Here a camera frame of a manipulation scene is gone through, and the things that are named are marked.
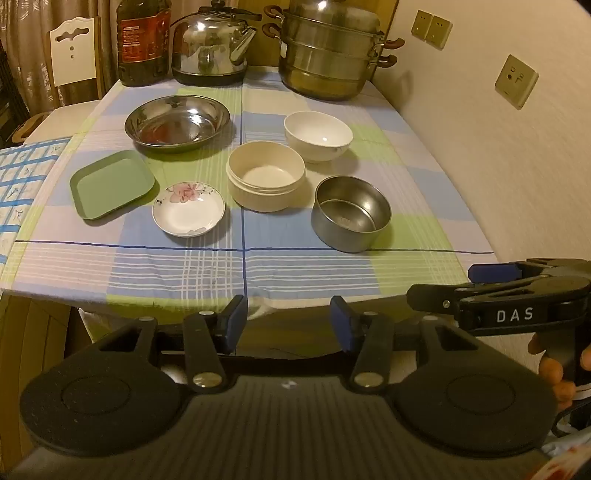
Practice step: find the cooking oil bottle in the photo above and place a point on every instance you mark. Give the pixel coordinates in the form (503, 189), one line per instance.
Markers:
(141, 41)

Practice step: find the green square plate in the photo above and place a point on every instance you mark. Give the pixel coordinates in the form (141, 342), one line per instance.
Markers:
(111, 184)

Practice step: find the white ceramic bowl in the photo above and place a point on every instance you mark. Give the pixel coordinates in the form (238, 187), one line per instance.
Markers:
(316, 134)

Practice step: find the small floral white dish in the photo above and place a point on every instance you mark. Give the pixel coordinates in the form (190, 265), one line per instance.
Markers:
(187, 214)

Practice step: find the white chair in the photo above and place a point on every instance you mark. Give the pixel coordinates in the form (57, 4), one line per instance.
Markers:
(76, 60)

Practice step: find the person's right hand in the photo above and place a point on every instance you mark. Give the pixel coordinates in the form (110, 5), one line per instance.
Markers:
(550, 369)

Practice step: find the beige curtain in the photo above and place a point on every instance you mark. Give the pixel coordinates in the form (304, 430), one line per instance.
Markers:
(27, 32)

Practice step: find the stainless steel plate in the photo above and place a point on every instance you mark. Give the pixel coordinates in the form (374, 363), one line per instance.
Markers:
(178, 122)

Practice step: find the cream plastic bowl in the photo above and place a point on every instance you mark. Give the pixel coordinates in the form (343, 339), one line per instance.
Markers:
(265, 177)

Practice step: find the blue patterned white cloth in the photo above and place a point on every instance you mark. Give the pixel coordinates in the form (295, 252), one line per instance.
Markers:
(23, 184)

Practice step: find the large beige wall socket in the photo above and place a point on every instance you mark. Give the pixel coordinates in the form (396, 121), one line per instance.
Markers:
(516, 81)

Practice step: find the stainless steel bowl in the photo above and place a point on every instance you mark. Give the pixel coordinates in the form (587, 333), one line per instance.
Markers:
(348, 214)

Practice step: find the stainless steel steamer pot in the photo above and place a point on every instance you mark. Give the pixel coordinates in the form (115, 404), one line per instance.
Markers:
(325, 60)

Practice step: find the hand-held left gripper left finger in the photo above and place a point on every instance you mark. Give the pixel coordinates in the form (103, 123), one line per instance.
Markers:
(238, 318)

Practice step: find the checked pastel tablecloth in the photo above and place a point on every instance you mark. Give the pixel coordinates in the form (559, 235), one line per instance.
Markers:
(286, 267)

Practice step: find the red white patterned cloth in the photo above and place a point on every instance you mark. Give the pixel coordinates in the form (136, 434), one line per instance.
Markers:
(570, 459)

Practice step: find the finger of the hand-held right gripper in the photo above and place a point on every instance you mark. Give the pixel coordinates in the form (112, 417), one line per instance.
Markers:
(491, 272)
(429, 297)

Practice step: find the stainless steel kettle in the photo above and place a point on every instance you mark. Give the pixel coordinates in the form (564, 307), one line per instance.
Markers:
(207, 46)

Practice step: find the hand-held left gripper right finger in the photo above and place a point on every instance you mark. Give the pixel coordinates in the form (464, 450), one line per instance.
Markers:
(340, 325)

